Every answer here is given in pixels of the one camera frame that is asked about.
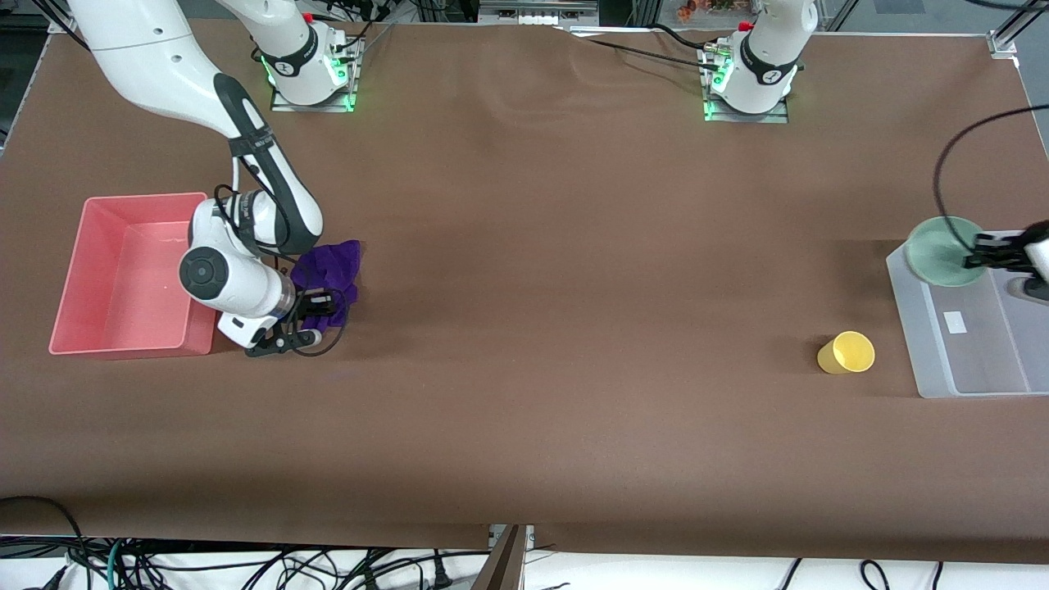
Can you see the orange background objects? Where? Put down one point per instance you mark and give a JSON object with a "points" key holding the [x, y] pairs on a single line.
{"points": [[709, 8]]}

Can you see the pink plastic bin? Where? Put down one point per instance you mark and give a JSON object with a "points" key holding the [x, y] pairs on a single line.
{"points": [[123, 319]]}

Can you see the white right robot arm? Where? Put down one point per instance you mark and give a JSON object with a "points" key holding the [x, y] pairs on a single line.
{"points": [[164, 57]]}

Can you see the pale green bowl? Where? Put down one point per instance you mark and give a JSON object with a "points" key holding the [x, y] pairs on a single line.
{"points": [[934, 254]]}

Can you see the white power strip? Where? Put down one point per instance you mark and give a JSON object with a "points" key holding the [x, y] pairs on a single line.
{"points": [[537, 12]]}

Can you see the grey table leg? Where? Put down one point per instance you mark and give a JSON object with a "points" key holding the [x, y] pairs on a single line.
{"points": [[501, 569]]}

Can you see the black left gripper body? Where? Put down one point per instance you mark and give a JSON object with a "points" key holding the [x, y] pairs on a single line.
{"points": [[1010, 256]]}

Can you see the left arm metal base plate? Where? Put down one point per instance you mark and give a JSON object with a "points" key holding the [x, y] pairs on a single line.
{"points": [[774, 117]]}

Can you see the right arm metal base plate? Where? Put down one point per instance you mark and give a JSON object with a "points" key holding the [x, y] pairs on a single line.
{"points": [[315, 107]]}

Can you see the white table edge bracket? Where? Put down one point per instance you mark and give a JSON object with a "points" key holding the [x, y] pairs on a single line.
{"points": [[529, 537]]}

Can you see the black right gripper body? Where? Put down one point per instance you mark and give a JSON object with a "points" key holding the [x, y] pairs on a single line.
{"points": [[312, 307]]}

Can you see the clear plastic bin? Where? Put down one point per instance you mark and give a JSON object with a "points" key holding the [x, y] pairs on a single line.
{"points": [[983, 360]]}

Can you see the purple cloth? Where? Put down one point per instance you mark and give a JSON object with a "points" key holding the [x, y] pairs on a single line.
{"points": [[336, 262]]}

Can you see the aluminium frame corner bracket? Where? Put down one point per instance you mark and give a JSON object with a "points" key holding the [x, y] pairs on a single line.
{"points": [[59, 26], [1004, 43]]}

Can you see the yellow plastic cup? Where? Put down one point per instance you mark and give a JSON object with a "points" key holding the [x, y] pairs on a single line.
{"points": [[848, 354]]}

